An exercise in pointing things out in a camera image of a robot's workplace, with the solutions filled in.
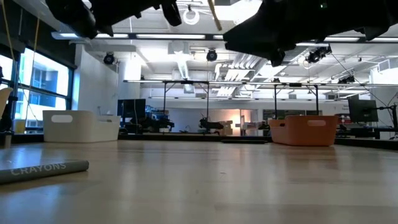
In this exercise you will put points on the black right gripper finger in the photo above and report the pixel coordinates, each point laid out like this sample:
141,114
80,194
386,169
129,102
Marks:
278,59

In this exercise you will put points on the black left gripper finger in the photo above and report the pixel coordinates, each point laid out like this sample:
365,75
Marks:
172,14

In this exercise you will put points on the yellow pencil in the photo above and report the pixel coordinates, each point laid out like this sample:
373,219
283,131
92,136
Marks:
215,15

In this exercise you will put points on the white plastic bin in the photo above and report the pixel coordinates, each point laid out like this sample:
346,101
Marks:
82,130

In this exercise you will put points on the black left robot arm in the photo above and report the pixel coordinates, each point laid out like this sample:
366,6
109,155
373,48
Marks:
71,15

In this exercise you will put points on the black background robot arm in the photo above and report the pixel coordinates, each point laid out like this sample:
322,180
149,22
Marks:
214,125

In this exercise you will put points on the ceiling light strip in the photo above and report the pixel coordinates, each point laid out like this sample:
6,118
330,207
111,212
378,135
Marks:
171,36

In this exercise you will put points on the orange plastic bin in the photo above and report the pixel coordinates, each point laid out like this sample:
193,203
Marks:
303,133

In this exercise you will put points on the cardboard boxes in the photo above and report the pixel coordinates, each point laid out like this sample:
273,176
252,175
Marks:
227,130

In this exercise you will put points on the black monitor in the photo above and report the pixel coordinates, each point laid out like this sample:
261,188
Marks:
132,108
362,110

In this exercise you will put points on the black desk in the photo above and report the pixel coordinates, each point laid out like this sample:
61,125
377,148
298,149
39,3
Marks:
367,132

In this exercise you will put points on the yellow container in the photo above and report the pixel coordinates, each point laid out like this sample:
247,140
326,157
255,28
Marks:
20,127

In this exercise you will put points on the small cup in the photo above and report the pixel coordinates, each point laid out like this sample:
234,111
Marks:
7,140

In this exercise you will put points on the blue-grey crayon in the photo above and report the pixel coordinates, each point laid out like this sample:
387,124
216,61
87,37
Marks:
43,171

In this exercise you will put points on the black ceiling camera cluster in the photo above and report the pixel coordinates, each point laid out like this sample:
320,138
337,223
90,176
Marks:
317,55

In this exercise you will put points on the black gantry frame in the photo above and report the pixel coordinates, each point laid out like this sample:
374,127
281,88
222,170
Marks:
186,82
275,102

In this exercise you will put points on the black rail-mounted device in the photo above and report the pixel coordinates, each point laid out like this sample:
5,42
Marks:
346,80

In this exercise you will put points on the window with black frame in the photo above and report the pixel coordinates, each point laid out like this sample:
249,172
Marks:
46,81

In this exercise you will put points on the black aluminium frame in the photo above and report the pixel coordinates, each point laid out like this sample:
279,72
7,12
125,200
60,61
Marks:
186,137

